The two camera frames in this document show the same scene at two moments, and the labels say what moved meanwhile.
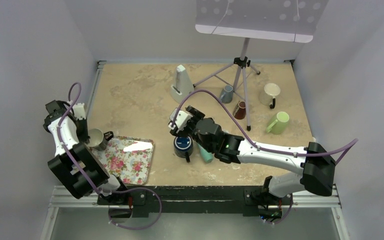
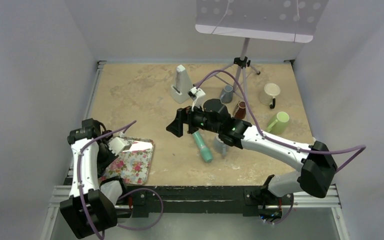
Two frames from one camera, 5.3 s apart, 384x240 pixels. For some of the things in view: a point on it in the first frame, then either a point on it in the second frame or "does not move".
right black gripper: [197, 116] does not move
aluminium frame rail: [64, 197] does not move
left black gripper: [84, 137] → [101, 166]
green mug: [278, 123] does not move
